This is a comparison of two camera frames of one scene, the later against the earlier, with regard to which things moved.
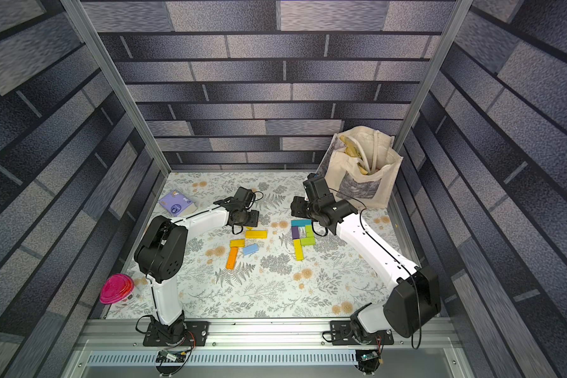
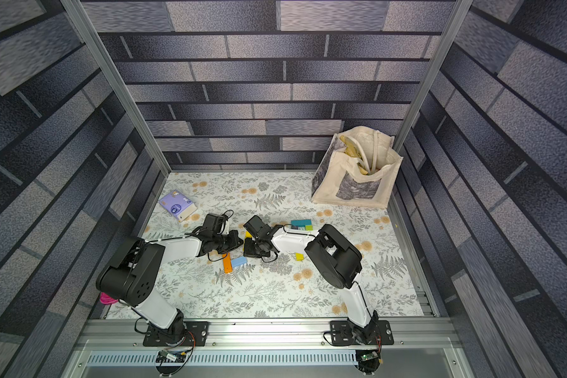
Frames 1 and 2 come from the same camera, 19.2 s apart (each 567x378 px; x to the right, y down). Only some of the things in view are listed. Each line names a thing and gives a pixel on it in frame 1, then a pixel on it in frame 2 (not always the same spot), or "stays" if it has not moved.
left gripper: (253, 221) to (235, 242)
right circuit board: (372, 355) stays
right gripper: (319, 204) to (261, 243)
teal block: (302, 223) stays
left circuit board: (164, 356) stays
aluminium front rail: (272, 348) stays
